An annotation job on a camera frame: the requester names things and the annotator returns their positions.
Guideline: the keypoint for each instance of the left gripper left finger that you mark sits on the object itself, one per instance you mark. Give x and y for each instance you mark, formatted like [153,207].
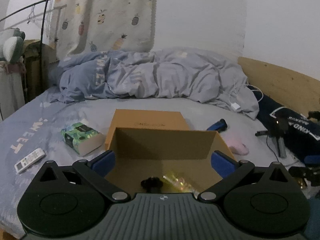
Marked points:
[94,172]

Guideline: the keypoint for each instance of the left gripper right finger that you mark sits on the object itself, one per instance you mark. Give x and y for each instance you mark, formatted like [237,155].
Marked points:
[232,172]

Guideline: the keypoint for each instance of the brown cardboard box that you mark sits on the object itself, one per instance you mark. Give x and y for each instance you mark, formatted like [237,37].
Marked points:
[144,153]

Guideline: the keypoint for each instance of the pink soft object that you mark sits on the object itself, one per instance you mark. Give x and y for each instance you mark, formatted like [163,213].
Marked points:
[236,146]

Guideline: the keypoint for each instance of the green patterned tissue box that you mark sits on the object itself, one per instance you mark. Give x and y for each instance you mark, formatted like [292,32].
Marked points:
[82,138]

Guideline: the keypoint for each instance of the blue black utility knife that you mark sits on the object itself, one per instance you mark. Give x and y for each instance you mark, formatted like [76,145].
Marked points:
[219,126]

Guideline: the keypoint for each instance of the yellow transparent wrapper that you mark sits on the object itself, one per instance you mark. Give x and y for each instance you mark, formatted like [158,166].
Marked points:
[180,184]

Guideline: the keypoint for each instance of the white remote control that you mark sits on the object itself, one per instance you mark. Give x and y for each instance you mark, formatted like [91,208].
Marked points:
[29,160]

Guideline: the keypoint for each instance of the black hair clip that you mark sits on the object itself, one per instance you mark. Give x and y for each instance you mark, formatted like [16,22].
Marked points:
[152,185]

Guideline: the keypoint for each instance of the small black tripod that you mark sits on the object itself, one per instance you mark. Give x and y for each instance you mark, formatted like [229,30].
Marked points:
[277,132]

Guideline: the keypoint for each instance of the blue sweet print bedsheet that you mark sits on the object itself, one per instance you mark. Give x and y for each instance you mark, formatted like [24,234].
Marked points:
[50,200]

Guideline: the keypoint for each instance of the black printed clothing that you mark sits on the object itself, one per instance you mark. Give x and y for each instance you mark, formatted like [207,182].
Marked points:
[300,135]

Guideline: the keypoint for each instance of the wooden headboard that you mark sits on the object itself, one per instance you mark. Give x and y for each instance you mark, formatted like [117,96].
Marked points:
[292,89]

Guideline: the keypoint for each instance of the blue grey crumpled duvet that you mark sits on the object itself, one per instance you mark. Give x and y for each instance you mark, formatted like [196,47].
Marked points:
[199,75]

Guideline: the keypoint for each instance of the green white plush toy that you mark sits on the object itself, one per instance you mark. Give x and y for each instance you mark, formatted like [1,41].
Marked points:
[12,40]

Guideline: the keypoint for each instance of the pineapple pattern curtain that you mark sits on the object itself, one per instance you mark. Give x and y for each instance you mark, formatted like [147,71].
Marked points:
[81,26]

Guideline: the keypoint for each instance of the black metal clothes rack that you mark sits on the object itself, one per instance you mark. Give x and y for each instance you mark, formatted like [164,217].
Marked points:
[36,53]

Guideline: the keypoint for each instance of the white charger with cable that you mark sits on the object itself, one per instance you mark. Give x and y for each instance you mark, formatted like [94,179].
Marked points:
[245,97]

